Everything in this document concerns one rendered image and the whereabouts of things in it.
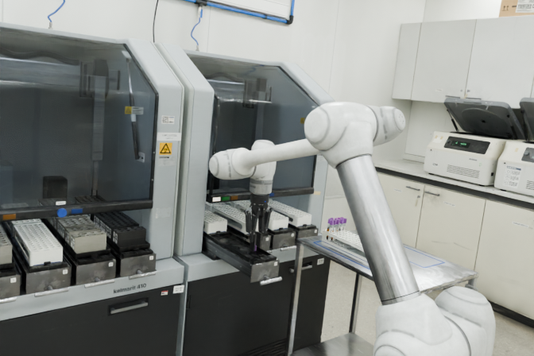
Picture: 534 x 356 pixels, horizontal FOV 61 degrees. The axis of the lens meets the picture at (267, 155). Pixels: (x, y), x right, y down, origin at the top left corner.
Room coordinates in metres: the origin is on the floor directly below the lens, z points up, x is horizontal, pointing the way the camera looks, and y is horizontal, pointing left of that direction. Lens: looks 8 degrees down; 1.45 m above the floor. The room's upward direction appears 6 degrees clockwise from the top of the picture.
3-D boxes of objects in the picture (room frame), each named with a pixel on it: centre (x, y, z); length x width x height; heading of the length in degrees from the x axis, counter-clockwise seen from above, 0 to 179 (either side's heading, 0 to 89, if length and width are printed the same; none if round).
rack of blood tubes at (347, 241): (1.81, -0.40, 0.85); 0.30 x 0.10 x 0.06; 37
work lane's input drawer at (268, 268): (1.90, 0.16, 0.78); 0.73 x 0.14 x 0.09; 39
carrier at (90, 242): (1.56, 0.60, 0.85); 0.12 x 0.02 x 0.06; 130
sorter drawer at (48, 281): (1.65, 0.87, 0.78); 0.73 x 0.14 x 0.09; 39
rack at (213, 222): (2.04, 0.28, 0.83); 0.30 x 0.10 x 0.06; 39
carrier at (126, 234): (1.66, 0.49, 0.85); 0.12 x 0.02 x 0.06; 129
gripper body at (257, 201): (1.78, 0.01, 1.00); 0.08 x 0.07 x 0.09; 129
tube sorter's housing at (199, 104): (2.39, 0.27, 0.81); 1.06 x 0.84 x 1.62; 39
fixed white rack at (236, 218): (2.08, 0.12, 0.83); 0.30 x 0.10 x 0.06; 39
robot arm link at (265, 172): (1.77, 0.02, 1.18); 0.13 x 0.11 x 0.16; 130
